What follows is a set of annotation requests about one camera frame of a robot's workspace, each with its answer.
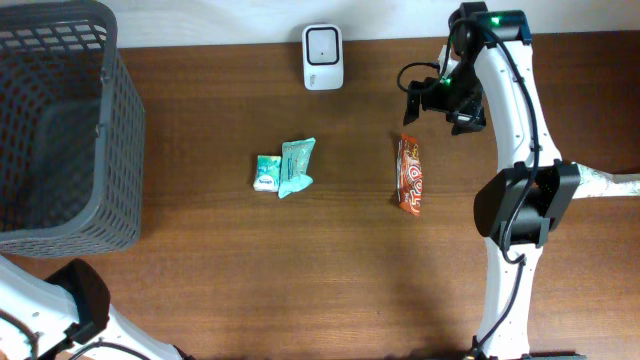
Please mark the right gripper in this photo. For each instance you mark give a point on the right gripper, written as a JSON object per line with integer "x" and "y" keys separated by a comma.
{"x": 470, "y": 116}

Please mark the small green tissue pack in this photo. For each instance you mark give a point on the small green tissue pack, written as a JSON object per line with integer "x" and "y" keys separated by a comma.
{"x": 267, "y": 177}

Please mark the teal wet wipes pack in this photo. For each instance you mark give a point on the teal wet wipes pack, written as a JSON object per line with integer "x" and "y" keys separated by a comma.
{"x": 295, "y": 161}

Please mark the white floral cream tube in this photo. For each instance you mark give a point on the white floral cream tube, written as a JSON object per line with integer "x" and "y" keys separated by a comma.
{"x": 595, "y": 184}

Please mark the white barcode scanner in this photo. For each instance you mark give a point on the white barcode scanner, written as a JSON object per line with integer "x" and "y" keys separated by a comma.
{"x": 323, "y": 57}

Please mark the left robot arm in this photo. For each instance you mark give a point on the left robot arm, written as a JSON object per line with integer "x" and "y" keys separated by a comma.
{"x": 70, "y": 312}

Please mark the grey plastic mesh basket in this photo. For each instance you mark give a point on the grey plastic mesh basket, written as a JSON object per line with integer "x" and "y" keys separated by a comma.
{"x": 72, "y": 133}

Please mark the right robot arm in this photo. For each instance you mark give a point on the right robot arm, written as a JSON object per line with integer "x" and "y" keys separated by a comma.
{"x": 485, "y": 77}

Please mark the orange chocolate bar wrapper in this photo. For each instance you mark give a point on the orange chocolate bar wrapper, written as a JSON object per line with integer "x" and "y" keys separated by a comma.
{"x": 409, "y": 175}

